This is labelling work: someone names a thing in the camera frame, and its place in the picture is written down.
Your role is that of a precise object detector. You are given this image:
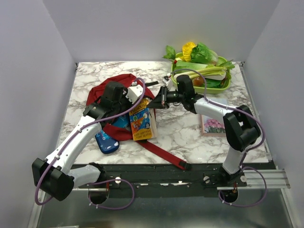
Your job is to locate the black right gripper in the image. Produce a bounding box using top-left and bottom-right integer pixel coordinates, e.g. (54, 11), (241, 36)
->
(147, 85), (185, 109)

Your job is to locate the red student backpack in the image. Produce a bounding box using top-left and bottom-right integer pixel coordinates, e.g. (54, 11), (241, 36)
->
(86, 74), (191, 170)

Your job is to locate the blue paperback book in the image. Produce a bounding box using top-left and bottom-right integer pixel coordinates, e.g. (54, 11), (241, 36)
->
(112, 114), (130, 128)

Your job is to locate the orange treehouse storybook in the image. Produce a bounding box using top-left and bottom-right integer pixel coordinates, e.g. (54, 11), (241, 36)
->
(129, 97), (157, 141)

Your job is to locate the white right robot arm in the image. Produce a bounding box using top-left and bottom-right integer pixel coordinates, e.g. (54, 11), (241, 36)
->
(148, 75), (261, 186)

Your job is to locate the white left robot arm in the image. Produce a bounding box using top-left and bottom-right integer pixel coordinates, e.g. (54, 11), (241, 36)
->
(32, 81), (144, 205)

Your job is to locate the green plastic tray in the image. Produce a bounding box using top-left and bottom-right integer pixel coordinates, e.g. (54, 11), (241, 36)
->
(171, 52), (235, 94)

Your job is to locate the brown mushroom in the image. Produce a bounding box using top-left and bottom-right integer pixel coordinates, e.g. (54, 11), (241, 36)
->
(192, 76), (205, 87)

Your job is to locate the blue shark pencil case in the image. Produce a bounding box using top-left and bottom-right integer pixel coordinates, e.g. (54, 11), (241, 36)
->
(95, 130), (120, 154)

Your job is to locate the green leaf sprig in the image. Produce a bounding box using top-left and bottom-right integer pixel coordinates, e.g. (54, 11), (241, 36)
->
(162, 45), (176, 60)

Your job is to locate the flower cover Designer Fate book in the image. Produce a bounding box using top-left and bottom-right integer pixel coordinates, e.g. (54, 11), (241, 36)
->
(199, 97), (228, 137)

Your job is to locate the yellow artificial flower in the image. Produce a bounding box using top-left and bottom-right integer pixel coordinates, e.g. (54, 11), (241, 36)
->
(177, 42), (196, 62)

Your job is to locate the green lettuce head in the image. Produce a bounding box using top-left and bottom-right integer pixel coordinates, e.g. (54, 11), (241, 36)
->
(190, 42), (218, 65)

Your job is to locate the green white leek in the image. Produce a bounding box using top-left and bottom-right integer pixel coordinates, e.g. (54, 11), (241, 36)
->
(173, 66), (228, 81)

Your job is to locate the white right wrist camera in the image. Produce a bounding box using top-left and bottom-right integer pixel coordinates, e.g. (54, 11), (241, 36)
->
(162, 76), (173, 91)

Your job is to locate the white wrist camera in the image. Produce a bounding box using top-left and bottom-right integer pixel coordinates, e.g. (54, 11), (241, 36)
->
(126, 84), (143, 104)
(162, 76), (173, 91)

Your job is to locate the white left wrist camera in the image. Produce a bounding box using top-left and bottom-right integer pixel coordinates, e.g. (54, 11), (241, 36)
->
(126, 84), (143, 104)

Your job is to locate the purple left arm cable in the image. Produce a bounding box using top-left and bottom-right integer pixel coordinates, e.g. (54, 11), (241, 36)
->
(34, 77), (146, 211)

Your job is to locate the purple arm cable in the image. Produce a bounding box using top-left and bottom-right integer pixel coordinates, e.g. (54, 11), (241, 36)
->
(34, 77), (146, 211)
(170, 68), (268, 208)

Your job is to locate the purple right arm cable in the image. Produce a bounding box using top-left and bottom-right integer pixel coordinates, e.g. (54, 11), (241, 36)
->
(170, 68), (268, 208)

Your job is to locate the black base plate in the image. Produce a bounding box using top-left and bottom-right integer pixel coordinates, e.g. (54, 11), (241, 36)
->
(74, 164), (258, 199)

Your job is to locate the aluminium rail frame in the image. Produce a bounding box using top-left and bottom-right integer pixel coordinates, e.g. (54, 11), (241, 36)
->
(28, 163), (302, 228)

